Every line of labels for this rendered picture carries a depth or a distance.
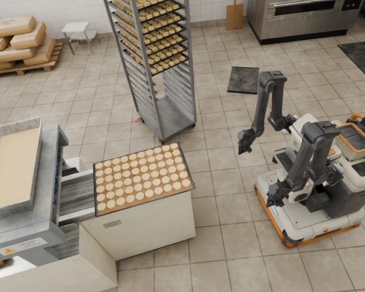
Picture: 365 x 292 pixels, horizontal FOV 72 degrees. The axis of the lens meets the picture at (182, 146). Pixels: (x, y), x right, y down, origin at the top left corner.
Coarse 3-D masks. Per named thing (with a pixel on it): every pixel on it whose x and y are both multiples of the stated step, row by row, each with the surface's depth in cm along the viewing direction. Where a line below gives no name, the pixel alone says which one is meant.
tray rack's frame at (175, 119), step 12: (108, 12) 228; (120, 48) 255; (144, 72) 292; (132, 96) 300; (168, 96) 332; (168, 108) 316; (180, 108) 314; (144, 120) 307; (168, 120) 303; (180, 120) 301; (192, 120) 299; (156, 132) 291; (168, 132) 289
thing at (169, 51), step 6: (126, 42) 247; (132, 48) 239; (168, 48) 234; (174, 48) 234; (180, 48) 230; (138, 54) 233; (156, 54) 230; (162, 54) 225; (168, 54) 225; (150, 60) 221; (156, 60) 222
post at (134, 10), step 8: (136, 8) 180; (136, 16) 183; (136, 24) 187; (144, 48) 202; (144, 56) 207; (144, 64) 214; (152, 88) 231; (152, 96) 237; (160, 128) 270; (160, 136) 282
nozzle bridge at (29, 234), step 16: (48, 128) 156; (48, 144) 147; (64, 144) 166; (48, 160) 139; (64, 160) 182; (48, 176) 132; (48, 192) 125; (48, 208) 119; (0, 224) 116; (16, 224) 115; (32, 224) 114; (48, 224) 114; (0, 240) 111; (16, 240) 112; (32, 240) 115; (48, 240) 119; (0, 256) 118; (32, 256) 126; (48, 256) 130
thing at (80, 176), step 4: (80, 172) 167; (84, 172) 167; (88, 172) 166; (92, 172) 166; (68, 176) 166; (72, 176) 165; (76, 176) 165; (80, 176) 166; (84, 176) 167; (88, 176) 168; (92, 176) 169; (64, 180) 164; (68, 180) 166; (72, 180) 167; (76, 180) 168; (80, 180) 169; (84, 180) 170; (64, 184) 167; (68, 184) 169
